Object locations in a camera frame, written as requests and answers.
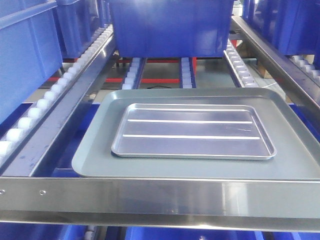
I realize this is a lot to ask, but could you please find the blue bin upper right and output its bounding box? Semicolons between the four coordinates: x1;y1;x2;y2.
242;0;320;56

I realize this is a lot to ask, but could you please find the far left white roller track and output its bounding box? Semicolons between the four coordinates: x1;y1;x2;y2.
0;24;114;165

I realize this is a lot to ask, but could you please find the centre-right white roller track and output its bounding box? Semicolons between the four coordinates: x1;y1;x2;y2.
223;39;259;88

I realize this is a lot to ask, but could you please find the far right white roller track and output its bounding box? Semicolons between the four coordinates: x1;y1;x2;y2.
290;55;320;85

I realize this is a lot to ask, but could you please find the blue bin rear centre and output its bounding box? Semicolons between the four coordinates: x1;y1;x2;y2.
109;0;234;58

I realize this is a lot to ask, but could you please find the large blue bin upper left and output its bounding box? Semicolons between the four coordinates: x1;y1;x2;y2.
0;0;62;122

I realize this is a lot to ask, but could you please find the large grey tray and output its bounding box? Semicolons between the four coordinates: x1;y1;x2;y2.
72;88;320;179

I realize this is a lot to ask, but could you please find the centre-left white roller track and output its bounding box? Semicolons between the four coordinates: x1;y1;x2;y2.
121;57;147;90

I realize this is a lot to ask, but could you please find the steel front shelf rail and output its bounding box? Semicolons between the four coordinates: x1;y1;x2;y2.
0;177;320;232

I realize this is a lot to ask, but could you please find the small silver ribbed tray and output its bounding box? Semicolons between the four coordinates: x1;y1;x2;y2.
111;103;277;160

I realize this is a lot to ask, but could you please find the centre white roller track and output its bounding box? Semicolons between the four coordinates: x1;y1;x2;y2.
179;57;197;89

